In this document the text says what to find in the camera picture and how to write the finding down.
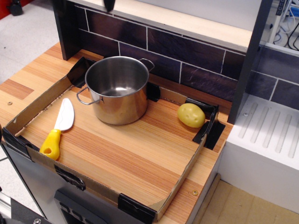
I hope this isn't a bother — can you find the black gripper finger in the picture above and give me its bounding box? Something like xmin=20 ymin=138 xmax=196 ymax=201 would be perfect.
xmin=103 ymin=0 xmax=115 ymax=12

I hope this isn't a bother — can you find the shiny metal pot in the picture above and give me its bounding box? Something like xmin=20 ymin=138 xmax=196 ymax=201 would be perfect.
xmin=85 ymin=56 xmax=155 ymax=125

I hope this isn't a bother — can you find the cardboard fence with black tape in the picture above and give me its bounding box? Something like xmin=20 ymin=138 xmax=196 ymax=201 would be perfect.
xmin=0 ymin=53 xmax=232 ymax=224

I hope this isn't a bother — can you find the black object on floor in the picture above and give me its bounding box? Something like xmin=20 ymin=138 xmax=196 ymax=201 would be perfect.
xmin=7 ymin=0 xmax=23 ymax=16

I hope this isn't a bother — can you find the yellow toy potato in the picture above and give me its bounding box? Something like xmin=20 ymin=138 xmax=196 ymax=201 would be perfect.
xmin=178 ymin=103 xmax=206 ymax=128

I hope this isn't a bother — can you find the black oven front panel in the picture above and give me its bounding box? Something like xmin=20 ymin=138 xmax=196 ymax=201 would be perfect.
xmin=53 ymin=188 xmax=117 ymax=224

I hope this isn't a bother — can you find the white drainer sink unit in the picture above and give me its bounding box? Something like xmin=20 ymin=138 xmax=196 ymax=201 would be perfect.
xmin=218 ymin=96 xmax=299 ymax=212

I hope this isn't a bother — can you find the dark shelf frame with ledge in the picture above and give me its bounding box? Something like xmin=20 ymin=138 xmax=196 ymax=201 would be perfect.
xmin=52 ymin=0 xmax=263 ymax=124

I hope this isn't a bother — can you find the toy knife yellow handle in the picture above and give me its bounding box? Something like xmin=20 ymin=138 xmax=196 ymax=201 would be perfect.
xmin=39 ymin=98 xmax=75 ymax=161

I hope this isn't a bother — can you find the white rack with cables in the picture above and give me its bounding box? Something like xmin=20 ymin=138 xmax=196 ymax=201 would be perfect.
xmin=265 ymin=0 xmax=299 ymax=54

